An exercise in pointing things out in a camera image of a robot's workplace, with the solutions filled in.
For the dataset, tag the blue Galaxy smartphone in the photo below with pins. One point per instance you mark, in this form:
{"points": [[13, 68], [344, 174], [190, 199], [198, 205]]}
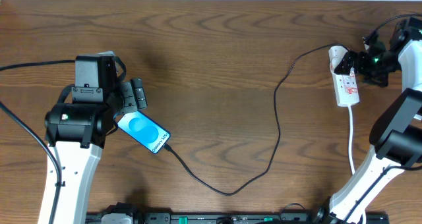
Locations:
{"points": [[144, 130]]}

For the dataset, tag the white power strip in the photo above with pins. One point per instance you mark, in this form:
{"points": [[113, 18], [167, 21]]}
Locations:
{"points": [[345, 85]]}

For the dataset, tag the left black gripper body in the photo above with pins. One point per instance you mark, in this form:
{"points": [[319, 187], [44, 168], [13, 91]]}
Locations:
{"points": [[132, 95]]}

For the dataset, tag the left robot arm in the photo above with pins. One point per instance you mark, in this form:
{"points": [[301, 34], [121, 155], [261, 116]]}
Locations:
{"points": [[76, 130]]}

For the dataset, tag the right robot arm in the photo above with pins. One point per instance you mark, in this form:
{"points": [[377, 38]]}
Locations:
{"points": [[395, 144]]}

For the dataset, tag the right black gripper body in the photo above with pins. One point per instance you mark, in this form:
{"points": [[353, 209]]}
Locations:
{"points": [[357, 62]]}

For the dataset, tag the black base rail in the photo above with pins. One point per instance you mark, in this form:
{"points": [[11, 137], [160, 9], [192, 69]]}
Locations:
{"points": [[127, 213]]}

